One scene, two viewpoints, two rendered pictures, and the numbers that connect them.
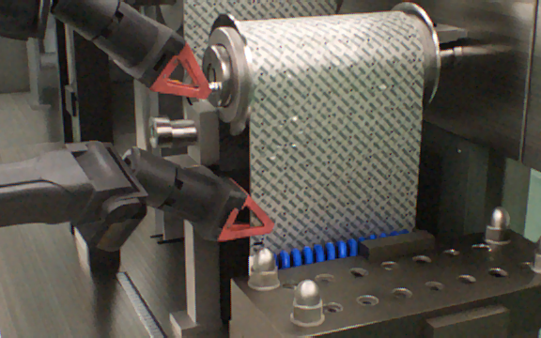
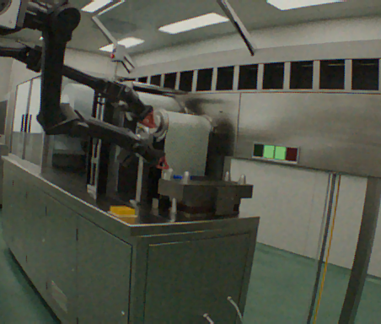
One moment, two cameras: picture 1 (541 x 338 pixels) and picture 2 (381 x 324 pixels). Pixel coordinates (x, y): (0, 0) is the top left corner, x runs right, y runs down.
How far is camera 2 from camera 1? 0.75 m
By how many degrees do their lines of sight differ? 23
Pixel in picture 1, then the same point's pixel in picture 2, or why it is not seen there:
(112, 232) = (128, 159)
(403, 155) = (202, 153)
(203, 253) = (144, 178)
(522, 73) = (234, 132)
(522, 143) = (234, 151)
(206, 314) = (142, 199)
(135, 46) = (141, 108)
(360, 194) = (190, 164)
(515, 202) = not seen: hidden behind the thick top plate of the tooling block
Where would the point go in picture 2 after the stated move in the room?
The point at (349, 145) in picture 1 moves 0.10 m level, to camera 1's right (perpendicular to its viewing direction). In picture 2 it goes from (190, 148) to (211, 150)
